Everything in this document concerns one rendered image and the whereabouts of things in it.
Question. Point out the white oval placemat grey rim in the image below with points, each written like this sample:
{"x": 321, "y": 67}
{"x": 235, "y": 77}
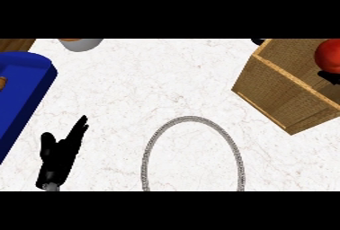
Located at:
{"x": 192, "y": 158}

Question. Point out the red round fruit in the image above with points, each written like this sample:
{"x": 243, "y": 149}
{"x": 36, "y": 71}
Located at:
{"x": 330, "y": 55}

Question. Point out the black object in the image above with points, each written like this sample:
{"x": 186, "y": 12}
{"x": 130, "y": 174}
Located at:
{"x": 257, "y": 41}

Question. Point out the brown wicker basket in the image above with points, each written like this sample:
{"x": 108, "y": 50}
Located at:
{"x": 282, "y": 90}

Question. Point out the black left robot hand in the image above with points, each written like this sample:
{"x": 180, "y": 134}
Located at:
{"x": 58, "y": 155}

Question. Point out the brown wooden board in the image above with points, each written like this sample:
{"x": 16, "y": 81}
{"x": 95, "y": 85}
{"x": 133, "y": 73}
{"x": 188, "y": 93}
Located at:
{"x": 15, "y": 44}

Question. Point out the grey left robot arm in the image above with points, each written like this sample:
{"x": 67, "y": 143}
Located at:
{"x": 52, "y": 188}

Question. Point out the brown item in tray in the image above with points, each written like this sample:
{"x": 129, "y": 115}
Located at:
{"x": 2, "y": 84}

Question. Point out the blue rectangular tray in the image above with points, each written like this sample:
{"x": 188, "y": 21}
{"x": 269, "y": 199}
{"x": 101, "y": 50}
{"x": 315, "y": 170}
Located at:
{"x": 22, "y": 99}

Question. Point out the grey cup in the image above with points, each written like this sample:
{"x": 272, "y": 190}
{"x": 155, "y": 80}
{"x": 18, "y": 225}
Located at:
{"x": 81, "y": 45}

